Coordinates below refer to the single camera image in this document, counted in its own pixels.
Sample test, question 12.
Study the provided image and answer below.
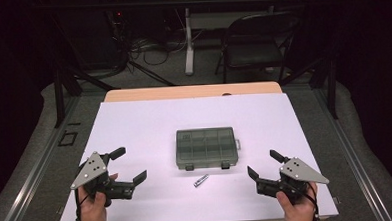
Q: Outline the small silver metal bit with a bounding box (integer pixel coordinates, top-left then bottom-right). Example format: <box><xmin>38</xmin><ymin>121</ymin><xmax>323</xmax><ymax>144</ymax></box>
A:
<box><xmin>192</xmin><ymin>173</ymin><xmax>210</xmax><ymax>189</ymax></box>

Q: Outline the bundle of floor cables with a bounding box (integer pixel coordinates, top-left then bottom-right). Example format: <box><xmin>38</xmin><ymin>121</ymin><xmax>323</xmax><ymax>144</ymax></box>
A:
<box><xmin>126</xmin><ymin>30</ymin><xmax>191</xmax><ymax>68</ymax></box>

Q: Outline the left hand-held gripper cable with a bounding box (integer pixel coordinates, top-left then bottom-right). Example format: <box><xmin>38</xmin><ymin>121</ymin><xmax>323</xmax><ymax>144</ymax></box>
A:
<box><xmin>73</xmin><ymin>187</ymin><xmax>91</xmax><ymax>221</ymax></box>

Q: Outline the black folding chair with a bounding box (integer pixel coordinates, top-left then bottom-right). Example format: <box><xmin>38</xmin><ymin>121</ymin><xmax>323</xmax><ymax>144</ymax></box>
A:
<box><xmin>211</xmin><ymin>11</ymin><xmax>305</xmax><ymax>86</ymax></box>

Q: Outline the hand-held gripper cable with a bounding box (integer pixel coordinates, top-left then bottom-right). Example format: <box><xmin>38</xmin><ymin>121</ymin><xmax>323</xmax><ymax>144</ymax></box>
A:
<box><xmin>299</xmin><ymin>180</ymin><xmax>321</xmax><ymax>221</ymax></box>
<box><xmin>73</xmin><ymin>187</ymin><xmax>91</xmax><ymax>221</ymax></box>

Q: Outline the light wooden table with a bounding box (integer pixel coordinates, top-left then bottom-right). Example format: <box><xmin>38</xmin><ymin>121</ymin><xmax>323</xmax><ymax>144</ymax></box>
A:
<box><xmin>102</xmin><ymin>81</ymin><xmax>283</xmax><ymax>104</ymax></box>

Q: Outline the aluminium floor rail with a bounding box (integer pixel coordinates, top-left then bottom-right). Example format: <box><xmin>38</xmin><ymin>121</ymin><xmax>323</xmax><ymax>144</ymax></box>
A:
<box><xmin>0</xmin><ymin>95</ymin><xmax>87</xmax><ymax>221</ymax></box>
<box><xmin>312</xmin><ymin>84</ymin><xmax>392</xmax><ymax>221</ymax></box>

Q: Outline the person's left hand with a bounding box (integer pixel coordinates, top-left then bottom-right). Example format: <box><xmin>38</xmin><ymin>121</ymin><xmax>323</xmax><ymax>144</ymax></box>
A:
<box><xmin>75</xmin><ymin>173</ymin><xmax>121</xmax><ymax>221</ymax></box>

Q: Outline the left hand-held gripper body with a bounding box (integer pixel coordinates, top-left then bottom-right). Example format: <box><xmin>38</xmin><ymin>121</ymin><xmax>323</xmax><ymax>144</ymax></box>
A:
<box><xmin>69</xmin><ymin>149</ymin><xmax>136</xmax><ymax>209</ymax></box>

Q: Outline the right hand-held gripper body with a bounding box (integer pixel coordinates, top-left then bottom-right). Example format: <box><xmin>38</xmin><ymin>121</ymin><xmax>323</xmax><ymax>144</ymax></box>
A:
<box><xmin>254</xmin><ymin>156</ymin><xmax>331</xmax><ymax>206</ymax></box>

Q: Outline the dark equipment cabinet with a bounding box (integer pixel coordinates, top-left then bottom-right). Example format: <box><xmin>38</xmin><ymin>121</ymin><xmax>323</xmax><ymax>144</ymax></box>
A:
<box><xmin>54</xmin><ymin>7</ymin><xmax>125</xmax><ymax>73</ymax></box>

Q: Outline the grey plastic compartment box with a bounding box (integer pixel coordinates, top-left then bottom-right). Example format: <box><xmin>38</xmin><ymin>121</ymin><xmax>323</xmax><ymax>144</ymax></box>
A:
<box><xmin>174</xmin><ymin>126</ymin><xmax>243</xmax><ymax>172</ymax></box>

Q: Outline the right hand-held gripper cable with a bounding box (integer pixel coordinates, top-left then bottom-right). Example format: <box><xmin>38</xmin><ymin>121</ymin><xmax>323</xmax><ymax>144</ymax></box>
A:
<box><xmin>299</xmin><ymin>180</ymin><xmax>321</xmax><ymax>221</ymax></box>

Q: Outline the person's right hand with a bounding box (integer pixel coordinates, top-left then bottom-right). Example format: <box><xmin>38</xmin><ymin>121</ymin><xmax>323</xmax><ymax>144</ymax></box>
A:
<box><xmin>275</xmin><ymin>181</ymin><xmax>320</xmax><ymax>221</ymax></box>

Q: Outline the white board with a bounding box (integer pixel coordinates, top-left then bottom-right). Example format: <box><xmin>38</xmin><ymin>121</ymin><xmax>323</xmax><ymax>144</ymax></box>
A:
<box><xmin>51</xmin><ymin>89</ymin><xmax>340</xmax><ymax>221</ymax></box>

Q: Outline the black metal stand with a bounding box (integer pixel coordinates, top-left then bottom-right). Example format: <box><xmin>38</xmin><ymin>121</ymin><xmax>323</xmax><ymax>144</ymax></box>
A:
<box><xmin>277</xmin><ymin>54</ymin><xmax>340</xmax><ymax>123</ymax></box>
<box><xmin>49</xmin><ymin>64</ymin><xmax>120</xmax><ymax>130</ymax></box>

